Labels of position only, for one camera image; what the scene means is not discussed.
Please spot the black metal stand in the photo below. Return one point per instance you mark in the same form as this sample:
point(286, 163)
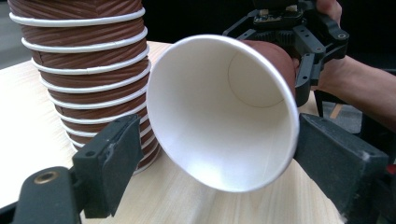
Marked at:
point(318, 104)

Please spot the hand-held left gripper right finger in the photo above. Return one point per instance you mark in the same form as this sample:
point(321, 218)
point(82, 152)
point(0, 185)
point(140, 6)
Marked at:
point(339, 161)

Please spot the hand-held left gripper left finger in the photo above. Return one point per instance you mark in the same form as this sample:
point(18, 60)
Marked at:
point(109, 161)

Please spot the stack of brown paper cups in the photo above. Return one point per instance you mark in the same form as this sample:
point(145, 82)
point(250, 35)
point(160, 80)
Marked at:
point(90, 59)

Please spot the single brown paper cup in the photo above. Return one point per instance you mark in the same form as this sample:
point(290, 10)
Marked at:
point(218, 124)

